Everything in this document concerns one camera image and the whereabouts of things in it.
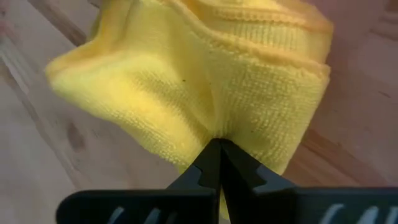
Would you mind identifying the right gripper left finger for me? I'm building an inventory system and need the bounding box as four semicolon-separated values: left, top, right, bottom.
55;138;222;224

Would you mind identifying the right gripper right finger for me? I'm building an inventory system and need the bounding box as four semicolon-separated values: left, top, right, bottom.
220;138;398;224

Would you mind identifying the yellow microfiber towel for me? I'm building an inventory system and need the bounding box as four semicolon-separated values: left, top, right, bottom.
45;0;335;220

